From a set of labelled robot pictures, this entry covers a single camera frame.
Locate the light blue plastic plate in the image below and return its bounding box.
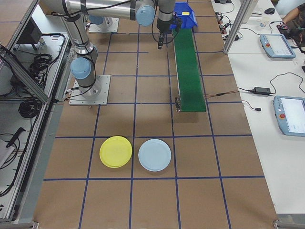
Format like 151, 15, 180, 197
138, 139, 172, 173

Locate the blue plastic storage bin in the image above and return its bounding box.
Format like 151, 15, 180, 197
173, 1, 199, 31

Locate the green conveyor belt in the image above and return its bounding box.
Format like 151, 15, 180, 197
172, 26, 207, 114

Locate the black power adapter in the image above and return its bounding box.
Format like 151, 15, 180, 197
254, 86, 272, 94

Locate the grey blue teach pendant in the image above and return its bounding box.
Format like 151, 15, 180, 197
259, 33, 297, 59
273, 95, 305, 138

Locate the black electronics box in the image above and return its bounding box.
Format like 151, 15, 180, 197
16, 18, 45, 51

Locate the seated person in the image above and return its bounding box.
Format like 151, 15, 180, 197
282, 4, 305, 48

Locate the black handheld tool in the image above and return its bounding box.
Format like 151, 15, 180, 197
5, 127, 26, 148

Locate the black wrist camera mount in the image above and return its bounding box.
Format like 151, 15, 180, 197
173, 13, 183, 33

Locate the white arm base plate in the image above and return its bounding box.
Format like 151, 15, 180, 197
88, 17, 120, 33
69, 74, 112, 106

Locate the aluminium profile post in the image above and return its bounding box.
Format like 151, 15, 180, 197
223, 0, 254, 54

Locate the red black conveyor wire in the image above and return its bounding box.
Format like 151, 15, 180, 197
204, 90, 240, 98

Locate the black adapter power cable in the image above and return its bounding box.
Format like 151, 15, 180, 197
238, 72, 305, 96

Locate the black coiled cable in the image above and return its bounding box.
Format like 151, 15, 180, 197
29, 53, 60, 75
18, 97, 41, 119

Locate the black cable with plug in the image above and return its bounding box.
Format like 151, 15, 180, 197
241, 100, 262, 112

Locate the V-shaped metal bar frame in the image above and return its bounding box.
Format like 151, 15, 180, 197
0, 0, 72, 224

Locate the aluminium corner bracket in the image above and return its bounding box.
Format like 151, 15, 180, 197
273, 219, 305, 229
0, 221, 39, 229

